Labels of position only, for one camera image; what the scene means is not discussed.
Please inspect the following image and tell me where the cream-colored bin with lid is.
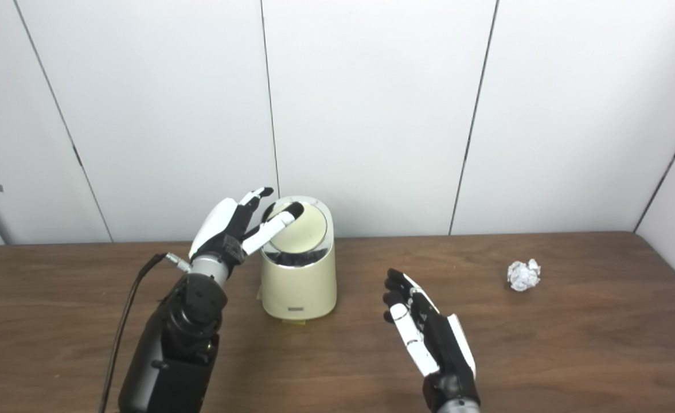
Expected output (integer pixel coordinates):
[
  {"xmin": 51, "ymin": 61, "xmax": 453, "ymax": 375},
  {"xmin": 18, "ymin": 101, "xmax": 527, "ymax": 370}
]
[{"xmin": 259, "ymin": 196, "xmax": 338, "ymax": 321}]

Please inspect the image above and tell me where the white paper ball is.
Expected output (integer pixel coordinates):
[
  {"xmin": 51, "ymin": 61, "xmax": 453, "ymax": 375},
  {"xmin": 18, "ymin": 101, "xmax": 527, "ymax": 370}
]
[{"xmin": 507, "ymin": 259, "xmax": 542, "ymax": 292}]

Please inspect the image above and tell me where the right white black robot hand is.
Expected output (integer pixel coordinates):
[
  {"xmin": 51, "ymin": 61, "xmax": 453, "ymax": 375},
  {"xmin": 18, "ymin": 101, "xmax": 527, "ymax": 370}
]
[{"xmin": 383, "ymin": 268, "xmax": 481, "ymax": 411}]

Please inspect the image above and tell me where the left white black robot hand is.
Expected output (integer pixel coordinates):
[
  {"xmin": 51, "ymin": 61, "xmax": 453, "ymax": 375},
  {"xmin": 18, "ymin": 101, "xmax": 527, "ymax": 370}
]
[{"xmin": 189, "ymin": 187, "xmax": 305, "ymax": 270}]

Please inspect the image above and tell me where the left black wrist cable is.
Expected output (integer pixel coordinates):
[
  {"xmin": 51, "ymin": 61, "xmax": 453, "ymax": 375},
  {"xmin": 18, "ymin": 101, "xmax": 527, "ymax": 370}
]
[{"xmin": 99, "ymin": 252, "xmax": 192, "ymax": 413}]

